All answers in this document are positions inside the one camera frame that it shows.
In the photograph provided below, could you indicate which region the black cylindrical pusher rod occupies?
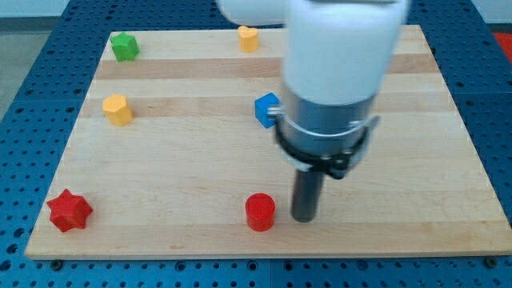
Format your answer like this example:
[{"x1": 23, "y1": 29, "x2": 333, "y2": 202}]
[{"x1": 290, "y1": 170, "x2": 324, "y2": 222}]

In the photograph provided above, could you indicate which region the yellow heart block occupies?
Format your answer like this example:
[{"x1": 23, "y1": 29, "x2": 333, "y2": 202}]
[{"x1": 237, "y1": 26, "x2": 259, "y2": 53}]

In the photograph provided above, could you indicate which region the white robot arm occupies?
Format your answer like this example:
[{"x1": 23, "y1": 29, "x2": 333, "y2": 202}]
[{"x1": 217, "y1": 0, "x2": 410, "y2": 222}]

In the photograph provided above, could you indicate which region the green star block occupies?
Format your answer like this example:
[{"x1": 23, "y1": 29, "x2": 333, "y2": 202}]
[{"x1": 110, "y1": 32, "x2": 139, "y2": 62}]

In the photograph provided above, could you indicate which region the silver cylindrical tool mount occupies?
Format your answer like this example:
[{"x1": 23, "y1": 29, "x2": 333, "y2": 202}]
[{"x1": 268, "y1": 84, "x2": 378, "y2": 179}]

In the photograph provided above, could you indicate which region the yellow hexagon block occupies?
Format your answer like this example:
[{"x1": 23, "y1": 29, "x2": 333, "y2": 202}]
[{"x1": 102, "y1": 94, "x2": 134, "y2": 126}]

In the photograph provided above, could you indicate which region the wooden board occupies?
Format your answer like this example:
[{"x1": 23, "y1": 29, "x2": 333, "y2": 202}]
[{"x1": 26, "y1": 26, "x2": 511, "y2": 260}]

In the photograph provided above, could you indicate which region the red star block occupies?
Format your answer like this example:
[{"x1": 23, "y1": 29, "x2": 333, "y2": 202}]
[{"x1": 46, "y1": 189, "x2": 94, "y2": 232}]

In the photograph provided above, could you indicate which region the blue cube block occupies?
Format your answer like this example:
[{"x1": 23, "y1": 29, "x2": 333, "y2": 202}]
[{"x1": 254, "y1": 93, "x2": 280, "y2": 129}]

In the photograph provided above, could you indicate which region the red cylinder block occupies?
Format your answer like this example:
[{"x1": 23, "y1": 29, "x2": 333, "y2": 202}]
[{"x1": 245, "y1": 193, "x2": 275, "y2": 232}]

